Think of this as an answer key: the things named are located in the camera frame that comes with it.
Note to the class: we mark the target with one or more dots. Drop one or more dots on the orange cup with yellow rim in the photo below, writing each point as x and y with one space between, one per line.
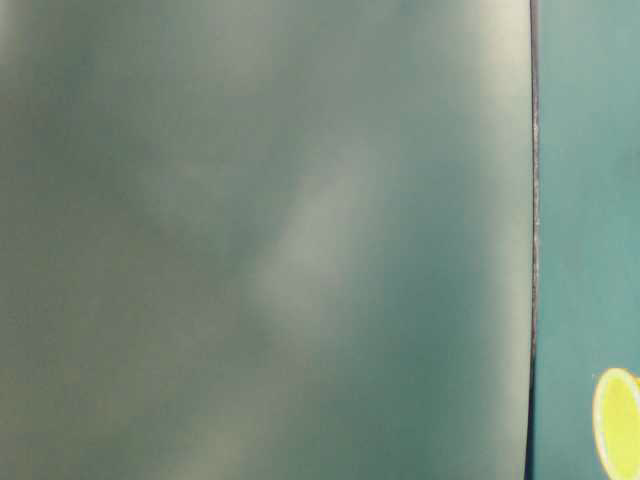
615 419

